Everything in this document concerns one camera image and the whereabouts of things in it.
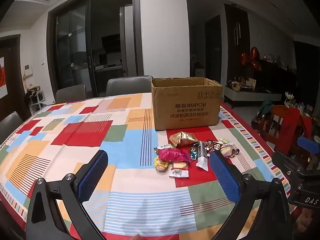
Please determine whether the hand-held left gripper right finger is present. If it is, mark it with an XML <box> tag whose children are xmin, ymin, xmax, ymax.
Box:
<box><xmin>209</xmin><ymin>150</ymin><xmax>293</xmax><ymax>240</ymax></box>

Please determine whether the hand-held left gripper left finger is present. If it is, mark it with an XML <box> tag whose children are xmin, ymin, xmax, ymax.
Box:
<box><xmin>25</xmin><ymin>149</ymin><xmax>109</xmax><ymax>240</ymax></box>

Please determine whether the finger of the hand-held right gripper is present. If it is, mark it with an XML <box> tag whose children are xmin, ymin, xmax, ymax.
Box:
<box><xmin>272</xmin><ymin>151</ymin><xmax>304</xmax><ymax>178</ymax></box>
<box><xmin>297</xmin><ymin>136</ymin><xmax>320</xmax><ymax>153</ymax></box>

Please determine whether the brown cardboard box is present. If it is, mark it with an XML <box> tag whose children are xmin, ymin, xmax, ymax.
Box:
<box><xmin>151</xmin><ymin>77</ymin><xmax>223</xmax><ymax>131</ymax></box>

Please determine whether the pale yellow snack packet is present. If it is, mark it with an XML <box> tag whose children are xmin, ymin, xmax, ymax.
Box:
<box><xmin>220</xmin><ymin>144</ymin><xmax>235</xmax><ymax>157</ymax></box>

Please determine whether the long white snack packet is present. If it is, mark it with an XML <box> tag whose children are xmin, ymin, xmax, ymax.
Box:
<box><xmin>196</xmin><ymin>141</ymin><xmax>209</xmax><ymax>172</ymax></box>

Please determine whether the red wooden chair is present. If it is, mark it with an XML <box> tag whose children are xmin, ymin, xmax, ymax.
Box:
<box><xmin>252</xmin><ymin>105</ymin><xmax>313</xmax><ymax>153</ymax></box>

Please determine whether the shiny dark candy wrapper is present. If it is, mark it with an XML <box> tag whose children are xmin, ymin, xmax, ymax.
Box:
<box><xmin>204</xmin><ymin>140</ymin><xmax>222</xmax><ymax>152</ymax></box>

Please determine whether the colourful patterned tablecloth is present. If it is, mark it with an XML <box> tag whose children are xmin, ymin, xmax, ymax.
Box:
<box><xmin>0</xmin><ymin>92</ymin><xmax>292</xmax><ymax>240</ymax></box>

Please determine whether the white red snack packet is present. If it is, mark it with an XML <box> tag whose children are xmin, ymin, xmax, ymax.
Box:
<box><xmin>169</xmin><ymin>169</ymin><xmax>190</xmax><ymax>178</ymax></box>

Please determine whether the clear packet with yellow wedge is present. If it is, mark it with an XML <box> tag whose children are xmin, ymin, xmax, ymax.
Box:
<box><xmin>171</xmin><ymin>160</ymin><xmax>190</xmax><ymax>171</ymax></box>

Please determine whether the green cloth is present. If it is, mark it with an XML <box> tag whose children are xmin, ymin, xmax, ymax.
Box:
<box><xmin>257</xmin><ymin>99</ymin><xmax>274</xmax><ymax>117</ymax></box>

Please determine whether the pink snack bag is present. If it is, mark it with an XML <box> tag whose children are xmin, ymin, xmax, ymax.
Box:
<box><xmin>156</xmin><ymin>147</ymin><xmax>191</xmax><ymax>162</ymax></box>

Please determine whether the gold foil snack bag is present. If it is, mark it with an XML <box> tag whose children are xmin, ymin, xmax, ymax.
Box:
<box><xmin>169</xmin><ymin>131</ymin><xmax>198</xmax><ymax>148</ymax></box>

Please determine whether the dark sideboard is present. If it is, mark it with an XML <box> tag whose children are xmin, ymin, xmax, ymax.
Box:
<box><xmin>252</xmin><ymin>59</ymin><xmax>298</xmax><ymax>95</ymax></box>

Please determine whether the white low cabinet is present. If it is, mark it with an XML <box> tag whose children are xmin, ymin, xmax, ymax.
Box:
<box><xmin>224</xmin><ymin>84</ymin><xmax>283</xmax><ymax>103</ymax></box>

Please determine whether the narrow grey chair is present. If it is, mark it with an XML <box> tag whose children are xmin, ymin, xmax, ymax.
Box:
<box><xmin>55</xmin><ymin>84</ymin><xmax>87</xmax><ymax>104</ymax></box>

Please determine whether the white shelf rack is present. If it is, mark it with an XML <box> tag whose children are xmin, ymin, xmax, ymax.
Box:
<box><xmin>27</xmin><ymin>86</ymin><xmax>45</xmax><ymax>115</ymax></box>

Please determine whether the dark grey chair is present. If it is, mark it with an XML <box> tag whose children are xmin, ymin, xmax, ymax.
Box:
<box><xmin>0</xmin><ymin>111</ymin><xmax>24</xmax><ymax>145</ymax></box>

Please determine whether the wide grey chair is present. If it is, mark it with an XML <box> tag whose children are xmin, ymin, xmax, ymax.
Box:
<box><xmin>106</xmin><ymin>76</ymin><xmax>153</xmax><ymax>97</ymax></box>

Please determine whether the dark tall wardrobe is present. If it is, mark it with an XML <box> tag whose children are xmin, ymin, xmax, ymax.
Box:
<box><xmin>224</xmin><ymin>4</ymin><xmax>250</xmax><ymax>85</ymax></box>

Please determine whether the dark interior door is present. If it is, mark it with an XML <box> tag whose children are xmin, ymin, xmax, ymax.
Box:
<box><xmin>204</xmin><ymin>15</ymin><xmax>223</xmax><ymax>80</ymax></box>

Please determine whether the dark sliding glass door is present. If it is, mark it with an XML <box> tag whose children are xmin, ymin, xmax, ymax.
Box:
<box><xmin>47</xmin><ymin>0</ymin><xmax>144</xmax><ymax>100</ymax></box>

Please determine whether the red wall poster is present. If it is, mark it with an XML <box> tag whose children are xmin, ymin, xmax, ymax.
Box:
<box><xmin>0</xmin><ymin>57</ymin><xmax>7</xmax><ymax>99</ymax></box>

